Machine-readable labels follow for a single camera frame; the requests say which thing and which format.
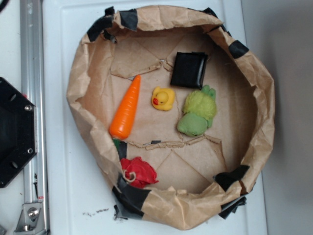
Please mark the black square pad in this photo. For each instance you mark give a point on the black square pad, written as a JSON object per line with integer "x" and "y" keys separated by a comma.
{"x": 189, "y": 70}

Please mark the white tray board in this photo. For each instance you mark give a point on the white tray board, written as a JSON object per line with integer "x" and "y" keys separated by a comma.
{"x": 80, "y": 201}

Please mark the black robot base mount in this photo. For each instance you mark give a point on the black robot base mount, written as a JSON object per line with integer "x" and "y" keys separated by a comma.
{"x": 17, "y": 132}

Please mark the aluminium extrusion rail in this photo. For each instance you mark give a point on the aluminium extrusion rail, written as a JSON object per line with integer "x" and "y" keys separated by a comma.
{"x": 32, "y": 68}

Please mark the yellow rubber duck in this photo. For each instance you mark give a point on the yellow rubber duck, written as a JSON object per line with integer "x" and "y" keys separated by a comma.
{"x": 163, "y": 98}

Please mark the brown paper bag bin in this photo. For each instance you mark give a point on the brown paper bag bin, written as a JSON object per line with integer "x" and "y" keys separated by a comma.
{"x": 198, "y": 177}

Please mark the green plush animal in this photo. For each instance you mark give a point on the green plush animal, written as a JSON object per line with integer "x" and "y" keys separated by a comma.
{"x": 199, "y": 111}

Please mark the metal corner bracket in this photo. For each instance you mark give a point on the metal corner bracket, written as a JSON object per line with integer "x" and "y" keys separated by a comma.
{"x": 31, "y": 220}

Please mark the orange plastic carrot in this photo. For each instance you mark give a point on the orange plastic carrot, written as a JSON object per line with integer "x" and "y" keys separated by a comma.
{"x": 122, "y": 123}

